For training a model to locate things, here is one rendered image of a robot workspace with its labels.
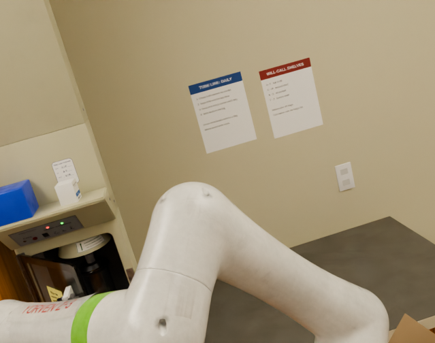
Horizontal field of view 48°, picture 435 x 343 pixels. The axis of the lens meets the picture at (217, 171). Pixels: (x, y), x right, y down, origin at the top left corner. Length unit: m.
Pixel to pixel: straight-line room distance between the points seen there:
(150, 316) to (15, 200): 0.89
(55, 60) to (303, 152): 1.05
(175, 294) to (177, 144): 1.34
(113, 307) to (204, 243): 0.14
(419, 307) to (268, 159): 0.80
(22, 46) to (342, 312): 1.08
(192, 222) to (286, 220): 1.45
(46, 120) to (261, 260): 0.92
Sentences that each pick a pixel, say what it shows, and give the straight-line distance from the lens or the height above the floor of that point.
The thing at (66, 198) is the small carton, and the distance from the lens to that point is 1.46.
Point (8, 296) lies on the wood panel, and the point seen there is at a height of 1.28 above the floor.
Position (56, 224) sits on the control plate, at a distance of 1.49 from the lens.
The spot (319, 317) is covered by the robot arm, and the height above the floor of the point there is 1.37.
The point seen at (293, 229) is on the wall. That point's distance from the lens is 2.13.
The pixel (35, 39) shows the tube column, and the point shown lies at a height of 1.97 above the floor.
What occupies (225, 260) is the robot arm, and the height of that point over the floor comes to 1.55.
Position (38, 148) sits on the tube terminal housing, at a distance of 1.52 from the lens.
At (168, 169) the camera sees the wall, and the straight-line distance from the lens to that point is 1.95.
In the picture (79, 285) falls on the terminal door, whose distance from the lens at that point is 1.38.
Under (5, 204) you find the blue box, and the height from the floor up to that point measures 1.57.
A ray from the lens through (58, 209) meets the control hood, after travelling 1.45.
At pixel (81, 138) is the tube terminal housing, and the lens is 1.50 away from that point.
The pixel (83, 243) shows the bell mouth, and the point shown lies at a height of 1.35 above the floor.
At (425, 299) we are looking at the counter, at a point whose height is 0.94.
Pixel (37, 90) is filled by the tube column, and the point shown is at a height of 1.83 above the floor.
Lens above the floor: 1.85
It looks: 15 degrees down
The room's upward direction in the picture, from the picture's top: 15 degrees counter-clockwise
